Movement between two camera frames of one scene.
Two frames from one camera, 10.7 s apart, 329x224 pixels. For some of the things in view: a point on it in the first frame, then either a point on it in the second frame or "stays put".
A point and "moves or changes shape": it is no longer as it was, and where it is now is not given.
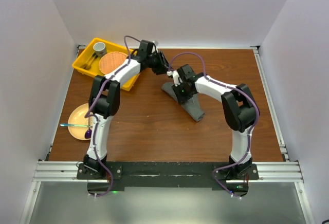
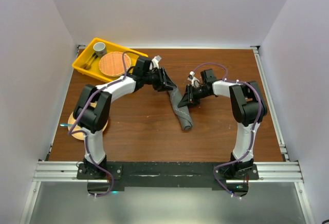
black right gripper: x=181 y=98 to x=189 y=97
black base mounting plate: x=217 y=175 stays put
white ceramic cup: x=99 y=49 stays put
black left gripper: x=163 y=65 to x=167 y=82
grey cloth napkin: x=190 y=106 moves or changes shape
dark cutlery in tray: x=88 y=66 stays put
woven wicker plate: x=109 y=61 stays put
